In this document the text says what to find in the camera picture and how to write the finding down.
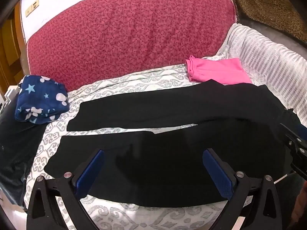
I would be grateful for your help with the person's right forearm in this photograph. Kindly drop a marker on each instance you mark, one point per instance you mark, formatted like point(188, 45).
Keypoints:
point(302, 201)

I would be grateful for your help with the black pants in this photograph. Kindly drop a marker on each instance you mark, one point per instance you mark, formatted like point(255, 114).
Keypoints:
point(168, 148)

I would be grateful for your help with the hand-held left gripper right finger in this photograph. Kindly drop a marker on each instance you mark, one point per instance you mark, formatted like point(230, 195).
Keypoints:
point(217, 172)

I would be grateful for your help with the white plastic object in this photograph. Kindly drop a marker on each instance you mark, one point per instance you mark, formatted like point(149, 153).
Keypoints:
point(12, 95)

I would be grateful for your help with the white wall switch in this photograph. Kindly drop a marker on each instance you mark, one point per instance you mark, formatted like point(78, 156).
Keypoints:
point(32, 7)

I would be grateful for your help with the red patterned headboard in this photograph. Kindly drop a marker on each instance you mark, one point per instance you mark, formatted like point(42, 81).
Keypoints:
point(124, 33)

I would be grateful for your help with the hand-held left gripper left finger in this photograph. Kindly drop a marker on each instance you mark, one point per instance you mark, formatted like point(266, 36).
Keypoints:
point(90, 170)

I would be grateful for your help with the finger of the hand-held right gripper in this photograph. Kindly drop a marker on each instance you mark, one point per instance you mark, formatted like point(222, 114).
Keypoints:
point(296, 143)

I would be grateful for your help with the blue star printed garment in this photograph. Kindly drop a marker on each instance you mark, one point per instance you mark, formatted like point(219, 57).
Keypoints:
point(40, 95)

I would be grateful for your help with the pink folded garment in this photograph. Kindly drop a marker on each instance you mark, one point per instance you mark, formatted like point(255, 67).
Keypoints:
point(215, 70)

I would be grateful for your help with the white striped blanket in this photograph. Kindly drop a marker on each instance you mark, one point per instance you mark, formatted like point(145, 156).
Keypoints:
point(268, 60)

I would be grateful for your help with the white grey patterned bedsheet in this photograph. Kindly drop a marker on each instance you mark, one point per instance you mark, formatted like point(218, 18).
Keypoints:
point(115, 86)

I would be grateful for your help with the leopard print cloth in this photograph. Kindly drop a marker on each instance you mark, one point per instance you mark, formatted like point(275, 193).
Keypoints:
point(268, 2)

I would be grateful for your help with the wooden door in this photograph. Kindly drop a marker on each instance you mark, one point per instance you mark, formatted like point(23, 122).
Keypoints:
point(9, 52)

